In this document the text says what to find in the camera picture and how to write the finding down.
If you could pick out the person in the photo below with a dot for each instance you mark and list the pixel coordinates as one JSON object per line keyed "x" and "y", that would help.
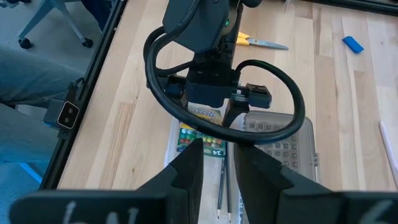
{"x": 28, "y": 74}

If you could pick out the yellow green crayon box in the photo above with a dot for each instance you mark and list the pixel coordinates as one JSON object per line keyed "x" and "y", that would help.
{"x": 188, "y": 137}

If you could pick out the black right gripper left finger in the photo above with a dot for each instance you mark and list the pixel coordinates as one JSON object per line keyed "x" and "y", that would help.
{"x": 174, "y": 193}

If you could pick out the blue eraser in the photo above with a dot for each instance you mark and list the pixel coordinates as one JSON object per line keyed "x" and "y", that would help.
{"x": 353, "y": 44}

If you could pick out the table-level camera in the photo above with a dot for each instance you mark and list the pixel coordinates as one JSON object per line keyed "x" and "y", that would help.
{"x": 66, "y": 115}

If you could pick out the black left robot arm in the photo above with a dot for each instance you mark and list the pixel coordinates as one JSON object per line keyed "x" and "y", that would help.
{"x": 199, "y": 21}

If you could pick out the dark pencil with pink eraser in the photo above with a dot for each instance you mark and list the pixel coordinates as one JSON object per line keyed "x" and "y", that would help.
{"x": 220, "y": 186}
{"x": 229, "y": 186}

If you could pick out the grey studded case lid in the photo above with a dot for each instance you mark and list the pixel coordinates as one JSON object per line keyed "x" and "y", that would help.
{"x": 289, "y": 149}

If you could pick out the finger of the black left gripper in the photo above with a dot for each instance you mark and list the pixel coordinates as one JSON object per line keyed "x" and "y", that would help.
{"x": 258, "y": 96}
{"x": 175, "y": 90}

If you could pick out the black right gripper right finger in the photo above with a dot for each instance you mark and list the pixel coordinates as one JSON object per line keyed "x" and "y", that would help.
{"x": 267, "y": 193}

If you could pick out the white pen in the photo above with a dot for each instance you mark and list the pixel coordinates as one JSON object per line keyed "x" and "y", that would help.
{"x": 387, "y": 143}

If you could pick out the grey rolling chair base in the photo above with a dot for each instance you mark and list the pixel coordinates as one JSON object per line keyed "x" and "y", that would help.
{"x": 76, "y": 28}

